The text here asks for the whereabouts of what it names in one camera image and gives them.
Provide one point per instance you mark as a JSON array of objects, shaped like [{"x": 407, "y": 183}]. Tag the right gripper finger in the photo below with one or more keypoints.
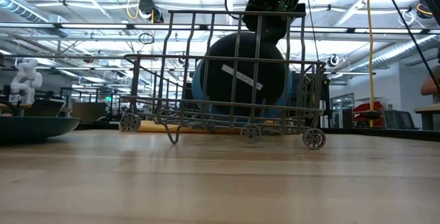
[{"x": 276, "y": 38}]

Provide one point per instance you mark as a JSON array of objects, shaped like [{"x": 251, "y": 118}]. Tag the black plate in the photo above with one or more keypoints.
[{"x": 225, "y": 55}]

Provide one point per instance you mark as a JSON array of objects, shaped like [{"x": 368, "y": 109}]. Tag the blue plate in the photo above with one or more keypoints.
[{"x": 197, "y": 86}]

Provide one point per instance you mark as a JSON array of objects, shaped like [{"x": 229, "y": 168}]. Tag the dark green plate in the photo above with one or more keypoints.
[{"x": 34, "y": 128}]

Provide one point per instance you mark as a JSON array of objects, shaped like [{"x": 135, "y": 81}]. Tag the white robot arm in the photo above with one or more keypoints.
[{"x": 25, "y": 76}]

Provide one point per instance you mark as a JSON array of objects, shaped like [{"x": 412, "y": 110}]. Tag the red object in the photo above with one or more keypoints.
[{"x": 364, "y": 109}]

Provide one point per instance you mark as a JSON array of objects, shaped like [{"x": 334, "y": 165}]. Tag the yellow towel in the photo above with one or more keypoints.
[{"x": 151, "y": 126}]

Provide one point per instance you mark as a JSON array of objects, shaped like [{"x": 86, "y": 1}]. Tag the wooden desk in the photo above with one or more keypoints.
[{"x": 428, "y": 109}]

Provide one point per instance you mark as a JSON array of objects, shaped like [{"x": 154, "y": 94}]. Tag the silver ceiling duct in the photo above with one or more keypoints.
[{"x": 395, "y": 54}]

